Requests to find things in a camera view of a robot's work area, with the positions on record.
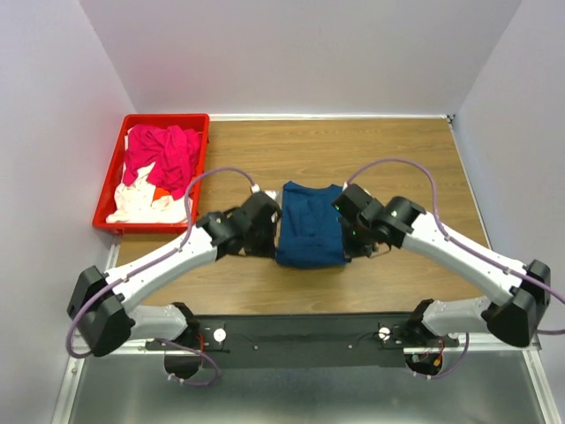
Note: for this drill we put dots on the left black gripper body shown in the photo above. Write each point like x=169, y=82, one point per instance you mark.
x=262, y=243

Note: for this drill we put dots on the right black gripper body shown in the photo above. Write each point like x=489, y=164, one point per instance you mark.
x=356, y=241

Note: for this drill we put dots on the blue printed t shirt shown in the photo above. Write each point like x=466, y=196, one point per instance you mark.
x=310, y=235

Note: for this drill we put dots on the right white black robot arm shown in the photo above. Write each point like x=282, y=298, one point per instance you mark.
x=514, y=295

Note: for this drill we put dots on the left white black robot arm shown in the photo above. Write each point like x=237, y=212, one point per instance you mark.
x=106, y=306

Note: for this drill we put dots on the orange t shirt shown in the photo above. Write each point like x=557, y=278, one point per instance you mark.
x=160, y=193

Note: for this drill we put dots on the magenta t shirt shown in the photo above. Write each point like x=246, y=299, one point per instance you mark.
x=173, y=152

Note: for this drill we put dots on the white t shirt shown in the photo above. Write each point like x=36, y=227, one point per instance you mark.
x=136, y=203

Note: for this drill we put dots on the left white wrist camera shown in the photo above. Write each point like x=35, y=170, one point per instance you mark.
x=272, y=194

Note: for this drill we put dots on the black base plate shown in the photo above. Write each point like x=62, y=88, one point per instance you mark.
x=305, y=340

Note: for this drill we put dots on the aluminium frame rail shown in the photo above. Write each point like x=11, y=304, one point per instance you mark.
x=74, y=369

